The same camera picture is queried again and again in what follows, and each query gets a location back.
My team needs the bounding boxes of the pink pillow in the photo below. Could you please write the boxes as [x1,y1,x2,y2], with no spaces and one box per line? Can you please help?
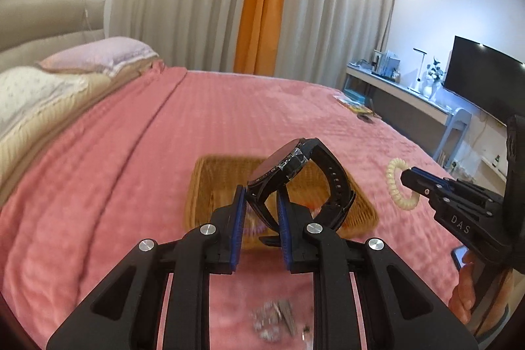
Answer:
[39,37,160,78]

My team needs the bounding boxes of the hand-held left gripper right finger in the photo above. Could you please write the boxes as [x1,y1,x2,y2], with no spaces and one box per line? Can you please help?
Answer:
[277,192,479,350]

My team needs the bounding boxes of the blue phone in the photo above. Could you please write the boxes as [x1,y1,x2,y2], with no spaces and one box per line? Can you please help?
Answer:
[451,245,471,274]

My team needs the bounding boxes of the pink blanket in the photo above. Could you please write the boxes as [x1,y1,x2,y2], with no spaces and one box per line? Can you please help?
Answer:
[0,65,466,350]

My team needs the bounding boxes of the woven wicker basket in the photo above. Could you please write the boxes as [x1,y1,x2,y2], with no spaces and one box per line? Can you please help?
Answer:
[186,156,378,251]

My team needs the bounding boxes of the yellow booklet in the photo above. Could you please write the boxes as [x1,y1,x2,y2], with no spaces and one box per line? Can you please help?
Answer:
[333,95,375,115]

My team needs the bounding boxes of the person's right hand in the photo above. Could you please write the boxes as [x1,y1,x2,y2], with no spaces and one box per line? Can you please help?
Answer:
[448,252,517,340]

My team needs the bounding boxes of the light blue chair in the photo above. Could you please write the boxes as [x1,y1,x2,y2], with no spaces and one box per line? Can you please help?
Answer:
[435,107,473,171]

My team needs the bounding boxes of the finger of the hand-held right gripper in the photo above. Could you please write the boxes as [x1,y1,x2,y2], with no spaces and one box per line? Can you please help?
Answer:
[399,170,441,211]
[408,167,462,191]

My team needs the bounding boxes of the books on desk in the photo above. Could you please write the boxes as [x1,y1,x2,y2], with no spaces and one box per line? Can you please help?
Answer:
[372,50,402,82]

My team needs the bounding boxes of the white patterned pillow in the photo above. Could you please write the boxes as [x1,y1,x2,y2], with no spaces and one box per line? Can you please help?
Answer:
[0,66,89,138]

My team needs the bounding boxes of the black wristwatch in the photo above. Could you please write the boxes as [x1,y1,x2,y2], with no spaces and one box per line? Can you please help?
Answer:
[246,137,357,248]

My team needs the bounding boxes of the silver jewelry pile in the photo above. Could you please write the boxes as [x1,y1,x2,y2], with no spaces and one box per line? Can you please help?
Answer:
[251,300,297,343]

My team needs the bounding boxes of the beige bed sheet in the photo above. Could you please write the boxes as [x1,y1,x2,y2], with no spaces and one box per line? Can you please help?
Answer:
[0,58,165,207]

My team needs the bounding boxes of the black television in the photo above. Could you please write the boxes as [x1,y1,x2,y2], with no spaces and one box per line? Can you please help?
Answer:
[445,35,525,126]

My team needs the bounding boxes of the cream coil hair tie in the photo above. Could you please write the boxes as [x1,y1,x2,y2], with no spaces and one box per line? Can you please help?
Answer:
[386,157,421,211]

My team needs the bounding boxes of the white vase with flowers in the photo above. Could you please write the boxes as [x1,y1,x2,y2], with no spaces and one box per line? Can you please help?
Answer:
[420,55,446,101]

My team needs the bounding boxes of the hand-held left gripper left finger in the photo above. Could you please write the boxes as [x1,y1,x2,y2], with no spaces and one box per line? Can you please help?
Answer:
[47,185,247,350]

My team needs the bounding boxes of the white desk lamp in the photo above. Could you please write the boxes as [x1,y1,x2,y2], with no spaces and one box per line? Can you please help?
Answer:
[408,47,430,92]

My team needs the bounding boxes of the beige bed headboard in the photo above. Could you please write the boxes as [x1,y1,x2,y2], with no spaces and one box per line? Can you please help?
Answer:
[0,0,108,64]

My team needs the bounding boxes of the grey desk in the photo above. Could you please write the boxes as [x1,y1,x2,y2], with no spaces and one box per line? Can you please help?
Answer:
[342,62,457,126]

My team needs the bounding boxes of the orange curtain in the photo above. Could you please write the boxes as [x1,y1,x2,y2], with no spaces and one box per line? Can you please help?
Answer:
[233,0,305,77]

